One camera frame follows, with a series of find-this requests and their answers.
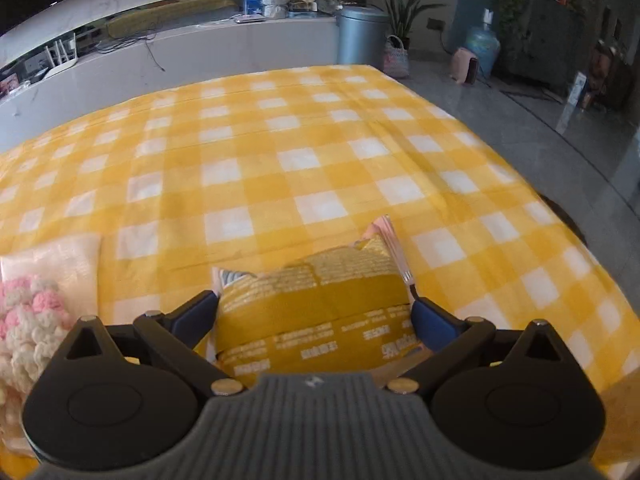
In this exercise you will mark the pink white chunky knit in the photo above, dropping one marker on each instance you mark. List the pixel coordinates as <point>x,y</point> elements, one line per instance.
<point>30,320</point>

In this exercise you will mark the blue water jug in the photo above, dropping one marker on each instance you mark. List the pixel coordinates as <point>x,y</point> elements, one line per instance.
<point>482,45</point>

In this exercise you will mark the grey cabinet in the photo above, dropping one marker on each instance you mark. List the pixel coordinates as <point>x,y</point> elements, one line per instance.
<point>545,40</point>

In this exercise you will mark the long yellow cushion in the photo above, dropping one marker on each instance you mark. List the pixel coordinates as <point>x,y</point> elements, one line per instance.
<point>165,12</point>

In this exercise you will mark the woven basket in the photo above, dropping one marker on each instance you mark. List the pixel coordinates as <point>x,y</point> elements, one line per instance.
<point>396,60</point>

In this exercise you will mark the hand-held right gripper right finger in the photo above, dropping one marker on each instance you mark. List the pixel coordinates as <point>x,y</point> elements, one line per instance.
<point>430,325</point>

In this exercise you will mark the white flat device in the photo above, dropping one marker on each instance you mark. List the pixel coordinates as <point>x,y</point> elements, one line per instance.
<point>250,18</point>

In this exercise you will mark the white media console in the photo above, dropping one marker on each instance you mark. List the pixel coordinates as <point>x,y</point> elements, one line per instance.
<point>225,50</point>

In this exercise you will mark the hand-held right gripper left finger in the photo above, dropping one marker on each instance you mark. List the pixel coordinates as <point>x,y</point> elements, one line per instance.
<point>200,310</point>

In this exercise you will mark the yellow checked blanket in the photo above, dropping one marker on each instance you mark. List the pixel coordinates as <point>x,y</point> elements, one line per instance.
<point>300,160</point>

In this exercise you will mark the pink space heater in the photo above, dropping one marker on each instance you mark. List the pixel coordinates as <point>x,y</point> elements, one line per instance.
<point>462,65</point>

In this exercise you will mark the long-leaf potted plant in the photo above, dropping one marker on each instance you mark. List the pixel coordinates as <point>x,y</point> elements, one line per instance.
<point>405,15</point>

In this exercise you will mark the gold snack packet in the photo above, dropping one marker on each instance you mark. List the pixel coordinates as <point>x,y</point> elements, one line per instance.
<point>310,310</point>

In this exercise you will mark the white router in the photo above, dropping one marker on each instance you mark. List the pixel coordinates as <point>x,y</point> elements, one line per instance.
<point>62,65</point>

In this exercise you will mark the grey metal trash can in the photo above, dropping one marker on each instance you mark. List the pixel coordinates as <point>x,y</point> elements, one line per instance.
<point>362,37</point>

